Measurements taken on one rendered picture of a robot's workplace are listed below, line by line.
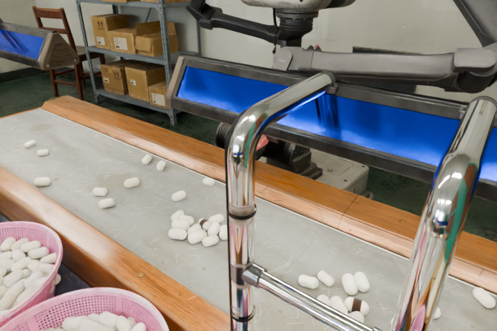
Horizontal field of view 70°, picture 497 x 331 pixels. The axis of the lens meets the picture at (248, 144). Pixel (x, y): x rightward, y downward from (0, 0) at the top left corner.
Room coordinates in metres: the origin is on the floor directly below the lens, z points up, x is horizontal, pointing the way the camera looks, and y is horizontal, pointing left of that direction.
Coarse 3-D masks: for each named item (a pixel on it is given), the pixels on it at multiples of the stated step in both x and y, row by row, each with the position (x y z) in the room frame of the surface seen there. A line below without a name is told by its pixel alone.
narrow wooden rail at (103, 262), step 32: (0, 192) 0.69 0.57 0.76; (32, 192) 0.68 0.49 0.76; (64, 224) 0.57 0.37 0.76; (64, 256) 0.54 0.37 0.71; (96, 256) 0.48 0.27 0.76; (128, 256) 0.48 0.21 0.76; (128, 288) 0.41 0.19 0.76; (160, 288) 0.41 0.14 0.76; (192, 320) 0.35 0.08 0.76; (224, 320) 0.35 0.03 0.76
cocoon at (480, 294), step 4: (476, 288) 0.41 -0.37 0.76; (480, 288) 0.41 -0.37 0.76; (476, 292) 0.41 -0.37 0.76; (480, 292) 0.41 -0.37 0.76; (484, 292) 0.41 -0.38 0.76; (476, 296) 0.40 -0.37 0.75; (480, 296) 0.40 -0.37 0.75; (484, 296) 0.40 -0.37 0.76; (488, 296) 0.40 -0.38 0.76; (480, 300) 0.40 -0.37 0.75; (484, 300) 0.39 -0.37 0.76; (488, 300) 0.39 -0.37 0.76; (492, 300) 0.39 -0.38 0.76; (484, 304) 0.39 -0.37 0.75; (488, 304) 0.39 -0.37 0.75; (492, 304) 0.39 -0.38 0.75
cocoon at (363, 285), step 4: (360, 272) 0.45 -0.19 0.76; (356, 276) 0.44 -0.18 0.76; (360, 276) 0.44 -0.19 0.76; (364, 276) 0.44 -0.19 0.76; (356, 280) 0.43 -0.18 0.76; (360, 280) 0.43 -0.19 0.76; (364, 280) 0.43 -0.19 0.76; (360, 284) 0.42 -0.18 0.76; (364, 284) 0.42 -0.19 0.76; (368, 284) 0.42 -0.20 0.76; (360, 288) 0.42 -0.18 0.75; (364, 288) 0.42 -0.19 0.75; (368, 288) 0.42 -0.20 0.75; (364, 292) 0.42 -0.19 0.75
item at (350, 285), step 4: (344, 276) 0.44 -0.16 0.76; (348, 276) 0.44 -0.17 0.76; (352, 276) 0.44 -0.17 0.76; (344, 280) 0.43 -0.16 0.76; (348, 280) 0.43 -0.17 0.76; (352, 280) 0.43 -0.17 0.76; (344, 284) 0.43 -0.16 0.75; (348, 284) 0.42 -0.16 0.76; (352, 284) 0.42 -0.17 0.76; (356, 284) 0.42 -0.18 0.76; (344, 288) 0.42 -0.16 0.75; (348, 288) 0.42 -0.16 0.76; (352, 288) 0.41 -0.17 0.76; (356, 288) 0.42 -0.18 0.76; (348, 292) 0.41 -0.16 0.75; (352, 292) 0.41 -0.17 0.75; (356, 292) 0.41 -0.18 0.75
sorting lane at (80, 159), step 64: (0, 128) 1.11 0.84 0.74; (64, 128) 1.11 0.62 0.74; (64, 192) 0.72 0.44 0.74; (128, 192) 0.72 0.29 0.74; (192, 192) 0.72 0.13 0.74; (192, 256) 0.50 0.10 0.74; (256, 256) 0.50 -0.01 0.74; (320, 256) 0.50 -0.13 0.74; (384, 256) 0.50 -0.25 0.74; (256, 320) 0.37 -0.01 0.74; (384, 320) 0.37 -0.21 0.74; (448, 320) 0.37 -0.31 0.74
